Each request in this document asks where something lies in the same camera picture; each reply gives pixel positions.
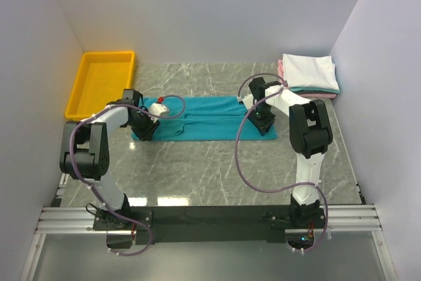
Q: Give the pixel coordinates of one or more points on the yellow plastic bin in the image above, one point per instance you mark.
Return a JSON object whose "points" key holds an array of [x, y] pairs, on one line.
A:
{"points": [[101, 78]]}

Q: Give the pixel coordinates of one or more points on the white folded t shirt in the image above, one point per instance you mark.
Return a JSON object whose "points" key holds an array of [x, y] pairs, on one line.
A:
{"points": [[312, 73]]}

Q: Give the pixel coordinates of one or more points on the black base bar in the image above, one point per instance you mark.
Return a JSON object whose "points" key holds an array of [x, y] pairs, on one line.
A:
{"points": [[211, 223]]}

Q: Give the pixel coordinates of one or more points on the pink folded t shirt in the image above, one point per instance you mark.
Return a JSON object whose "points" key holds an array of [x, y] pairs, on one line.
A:
{"points": [[307, 95]]}

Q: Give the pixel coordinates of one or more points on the teal folded t shirt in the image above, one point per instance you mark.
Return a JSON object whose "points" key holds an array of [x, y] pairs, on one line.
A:
{"points": [[314, 90]]}

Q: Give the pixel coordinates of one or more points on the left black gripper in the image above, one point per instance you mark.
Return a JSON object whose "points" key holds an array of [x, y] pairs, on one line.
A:
{"points": [[146, 127]]}

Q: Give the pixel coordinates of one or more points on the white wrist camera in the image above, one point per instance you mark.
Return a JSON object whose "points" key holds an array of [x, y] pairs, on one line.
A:
{"points": [[158, 109], [247, 101]]}

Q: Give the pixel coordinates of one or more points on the teal polo t shirt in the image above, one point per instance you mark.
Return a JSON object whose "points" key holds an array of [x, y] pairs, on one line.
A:
{"points": [[203, 119]]}

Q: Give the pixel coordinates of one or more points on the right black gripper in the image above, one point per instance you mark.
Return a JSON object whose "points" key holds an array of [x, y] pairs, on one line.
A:
{"points": [[264, 121]]}

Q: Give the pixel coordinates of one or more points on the aluminium frame rail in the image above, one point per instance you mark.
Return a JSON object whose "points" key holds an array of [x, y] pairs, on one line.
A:
{"points": [[203, 173]]}

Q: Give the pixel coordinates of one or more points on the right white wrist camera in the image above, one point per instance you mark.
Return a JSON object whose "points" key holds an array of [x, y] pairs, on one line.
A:
{"points": [[247, 101]]}

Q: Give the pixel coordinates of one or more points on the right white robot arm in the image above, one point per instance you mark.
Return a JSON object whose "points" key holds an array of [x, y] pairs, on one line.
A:
{"points": [[310, 135]]}

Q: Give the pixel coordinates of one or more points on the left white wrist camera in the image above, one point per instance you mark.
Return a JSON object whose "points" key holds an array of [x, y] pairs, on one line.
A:
{"points": [[158, 109]]}

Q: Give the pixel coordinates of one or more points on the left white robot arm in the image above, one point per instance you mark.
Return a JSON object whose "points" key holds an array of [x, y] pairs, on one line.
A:
{"points": [[85, 152]]}

